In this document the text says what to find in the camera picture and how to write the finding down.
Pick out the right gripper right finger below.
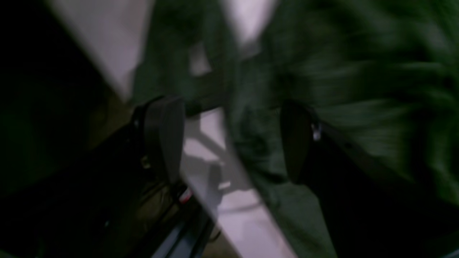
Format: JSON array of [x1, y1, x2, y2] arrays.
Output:
[[280, 101, 322, 185]]

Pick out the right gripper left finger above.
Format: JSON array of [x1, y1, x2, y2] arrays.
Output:
[[133, 95, 185, 185]]

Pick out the dark green t-shirt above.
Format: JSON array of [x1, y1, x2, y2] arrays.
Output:
[[131, 0, 458, 258]]

